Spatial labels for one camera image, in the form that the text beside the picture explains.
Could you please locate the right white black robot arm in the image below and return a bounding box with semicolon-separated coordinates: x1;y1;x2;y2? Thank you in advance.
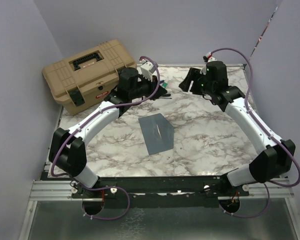
179;60;296;196

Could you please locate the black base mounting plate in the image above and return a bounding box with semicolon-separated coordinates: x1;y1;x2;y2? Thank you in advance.
72;175;249;209

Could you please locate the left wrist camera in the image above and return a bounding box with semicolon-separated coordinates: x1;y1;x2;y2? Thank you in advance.
140;59;156;81

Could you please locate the aluminium frame rail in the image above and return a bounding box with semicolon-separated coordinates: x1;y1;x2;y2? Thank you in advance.
29;180;294;201

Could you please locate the green white glue stick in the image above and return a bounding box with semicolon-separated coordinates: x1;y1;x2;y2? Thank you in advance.
162;82;168;88

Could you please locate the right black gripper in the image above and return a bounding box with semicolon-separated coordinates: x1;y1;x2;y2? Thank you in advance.
178;67;214;96

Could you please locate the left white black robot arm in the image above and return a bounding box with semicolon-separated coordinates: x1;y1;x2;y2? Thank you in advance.
48;65;167;198

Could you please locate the tan plastic toolbox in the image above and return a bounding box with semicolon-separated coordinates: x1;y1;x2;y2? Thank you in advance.
42;39;137;116

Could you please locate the grey paper envelope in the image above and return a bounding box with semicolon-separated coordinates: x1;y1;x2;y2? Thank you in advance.
138;113;174;155

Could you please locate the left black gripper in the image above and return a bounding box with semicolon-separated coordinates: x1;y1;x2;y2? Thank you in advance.
130;72;167;101

